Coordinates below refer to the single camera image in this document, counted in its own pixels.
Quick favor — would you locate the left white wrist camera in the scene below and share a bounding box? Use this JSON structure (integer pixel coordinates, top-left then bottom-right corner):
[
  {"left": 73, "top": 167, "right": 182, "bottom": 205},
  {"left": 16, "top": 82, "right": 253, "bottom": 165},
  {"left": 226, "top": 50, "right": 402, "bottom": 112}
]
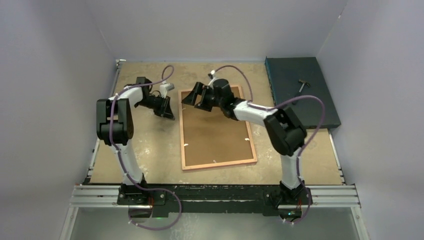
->
[{"left": 159, "top": 82, "right": 175, "bottom": 98}]

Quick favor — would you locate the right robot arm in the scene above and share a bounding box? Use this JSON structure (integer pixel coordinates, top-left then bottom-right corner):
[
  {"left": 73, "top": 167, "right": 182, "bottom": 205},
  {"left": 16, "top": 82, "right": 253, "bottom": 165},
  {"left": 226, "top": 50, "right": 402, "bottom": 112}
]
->
[{"left": 181, "top": 78, "right": 307, "bottom": 204}]

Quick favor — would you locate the dark blue box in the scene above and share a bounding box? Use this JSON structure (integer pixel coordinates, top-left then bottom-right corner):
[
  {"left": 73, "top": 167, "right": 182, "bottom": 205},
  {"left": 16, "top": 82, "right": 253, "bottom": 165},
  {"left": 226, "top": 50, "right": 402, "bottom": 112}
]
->
[{"left": 264, "top": 57, "right": 341, "bottom": 129}]

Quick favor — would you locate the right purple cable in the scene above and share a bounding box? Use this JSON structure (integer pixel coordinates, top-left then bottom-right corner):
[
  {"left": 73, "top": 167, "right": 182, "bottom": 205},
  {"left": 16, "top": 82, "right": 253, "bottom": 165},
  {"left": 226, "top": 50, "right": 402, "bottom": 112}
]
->
[{"left": 210, "top": 64, "right": 327, "bottom": 227}]

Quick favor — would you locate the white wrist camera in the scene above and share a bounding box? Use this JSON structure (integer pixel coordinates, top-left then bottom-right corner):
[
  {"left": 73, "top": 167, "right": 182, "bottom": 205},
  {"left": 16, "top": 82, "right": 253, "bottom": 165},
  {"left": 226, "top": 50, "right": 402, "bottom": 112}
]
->
[
  {"left": 207, "top": 70, "right": 218, "bottom": 89},
  {"left": 159, "top": 82, "right": 175, "bottom": 98}
]

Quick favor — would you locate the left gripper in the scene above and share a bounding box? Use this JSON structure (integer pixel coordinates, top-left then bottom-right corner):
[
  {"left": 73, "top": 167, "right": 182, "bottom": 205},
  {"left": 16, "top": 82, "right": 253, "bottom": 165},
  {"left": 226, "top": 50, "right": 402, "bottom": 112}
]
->
[{"left": 136, "top": 94, "right": 175, "bottom": 120}]

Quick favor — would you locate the small hammer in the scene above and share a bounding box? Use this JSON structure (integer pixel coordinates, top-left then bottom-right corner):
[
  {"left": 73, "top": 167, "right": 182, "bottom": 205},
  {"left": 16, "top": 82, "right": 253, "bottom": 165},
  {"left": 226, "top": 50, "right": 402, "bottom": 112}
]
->
[{"left": 298, "top": 79, "right": 311, "bottom": 94}]

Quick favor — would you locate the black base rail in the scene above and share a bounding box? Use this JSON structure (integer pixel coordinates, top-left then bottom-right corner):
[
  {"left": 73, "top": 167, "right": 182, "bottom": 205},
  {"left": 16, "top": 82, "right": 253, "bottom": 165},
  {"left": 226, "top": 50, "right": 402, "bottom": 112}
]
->
[{"left": 117, "top": 183, "right": 313, "bottom": 219}]

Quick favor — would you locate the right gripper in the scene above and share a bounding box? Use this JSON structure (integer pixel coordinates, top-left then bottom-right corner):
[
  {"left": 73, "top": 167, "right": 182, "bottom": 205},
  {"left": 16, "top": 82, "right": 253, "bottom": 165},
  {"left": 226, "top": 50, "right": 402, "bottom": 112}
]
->
[{"left": 183, "top": 81, "right": 225, "bottom": 112}]

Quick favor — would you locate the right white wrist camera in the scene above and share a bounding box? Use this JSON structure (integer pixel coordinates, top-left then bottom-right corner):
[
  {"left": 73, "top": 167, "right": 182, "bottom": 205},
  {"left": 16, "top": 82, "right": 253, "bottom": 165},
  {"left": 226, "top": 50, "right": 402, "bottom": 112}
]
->
[{"left": 207, "top": 70, "right": 218, "bottom": 89}]

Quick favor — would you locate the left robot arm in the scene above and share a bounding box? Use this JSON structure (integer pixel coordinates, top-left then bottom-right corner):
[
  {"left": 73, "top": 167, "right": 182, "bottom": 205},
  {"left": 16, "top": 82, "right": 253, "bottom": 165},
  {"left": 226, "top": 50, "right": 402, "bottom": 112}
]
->
[{"left": 96, "top": 77, "right": 175, "bottom": 205}]

